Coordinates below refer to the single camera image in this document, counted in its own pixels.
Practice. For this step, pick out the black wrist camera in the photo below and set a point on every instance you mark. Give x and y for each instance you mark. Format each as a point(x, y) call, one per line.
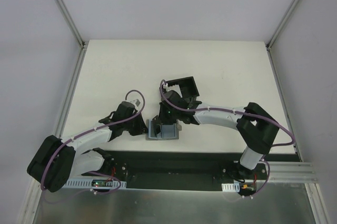
point(124, 111)
point(174, 98)

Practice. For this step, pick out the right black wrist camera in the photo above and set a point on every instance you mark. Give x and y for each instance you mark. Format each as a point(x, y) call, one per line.
point(174, 98)

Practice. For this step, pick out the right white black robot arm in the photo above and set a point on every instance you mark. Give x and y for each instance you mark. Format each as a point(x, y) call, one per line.
point(253, 123)

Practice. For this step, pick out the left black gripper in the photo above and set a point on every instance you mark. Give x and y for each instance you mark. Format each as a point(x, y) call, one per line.
point(140, 126)

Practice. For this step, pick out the black plastic card box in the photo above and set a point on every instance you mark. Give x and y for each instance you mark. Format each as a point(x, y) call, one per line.
point(185, 87)

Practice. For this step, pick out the right white cable duct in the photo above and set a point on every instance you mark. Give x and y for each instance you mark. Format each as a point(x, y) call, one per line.
point(231, 187)

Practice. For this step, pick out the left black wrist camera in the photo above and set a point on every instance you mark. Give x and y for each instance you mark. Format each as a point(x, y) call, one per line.
point(124, 111)

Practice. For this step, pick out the white cable duct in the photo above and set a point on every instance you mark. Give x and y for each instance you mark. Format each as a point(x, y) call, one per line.
point(231, 187)
point(90, 183)

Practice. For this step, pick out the right aluminium frame post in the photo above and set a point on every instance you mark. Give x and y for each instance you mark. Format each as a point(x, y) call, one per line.
point(281, 25)

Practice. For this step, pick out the left white cable duct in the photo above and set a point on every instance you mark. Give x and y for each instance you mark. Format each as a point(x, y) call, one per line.
point(90, 183)

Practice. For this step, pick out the aluminium frame post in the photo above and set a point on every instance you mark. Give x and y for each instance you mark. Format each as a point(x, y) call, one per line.
point(281, 25)
point(70, 22)

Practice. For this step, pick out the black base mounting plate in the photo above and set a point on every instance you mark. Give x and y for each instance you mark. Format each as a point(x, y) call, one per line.
point(155, 170)

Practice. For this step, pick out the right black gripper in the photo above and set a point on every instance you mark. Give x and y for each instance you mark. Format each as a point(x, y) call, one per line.
point(163, 118)

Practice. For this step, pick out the grey leather card holder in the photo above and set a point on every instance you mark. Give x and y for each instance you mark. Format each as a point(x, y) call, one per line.
point(170, 132)

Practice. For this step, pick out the left aluminium frame post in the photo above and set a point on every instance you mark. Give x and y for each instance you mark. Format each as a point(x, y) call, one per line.
point(70, 22)

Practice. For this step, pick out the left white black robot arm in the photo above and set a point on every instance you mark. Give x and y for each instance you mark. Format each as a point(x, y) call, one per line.
point(53, 147)

